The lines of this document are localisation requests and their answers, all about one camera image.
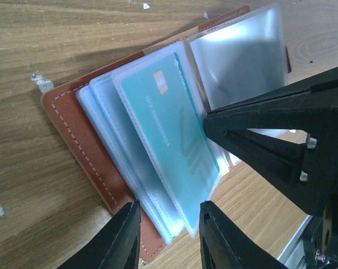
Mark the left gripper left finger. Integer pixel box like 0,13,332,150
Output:
59,200,141,268

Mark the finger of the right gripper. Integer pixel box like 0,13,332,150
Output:
203,67,338,216

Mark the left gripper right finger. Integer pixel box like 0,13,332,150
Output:
199,201,286,268

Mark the brown leather card holder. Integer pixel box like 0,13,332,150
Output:
41,3,290,262

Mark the teal credit card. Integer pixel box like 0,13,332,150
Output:
118,52,220,236

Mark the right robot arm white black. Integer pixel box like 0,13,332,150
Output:
204,67,338,261

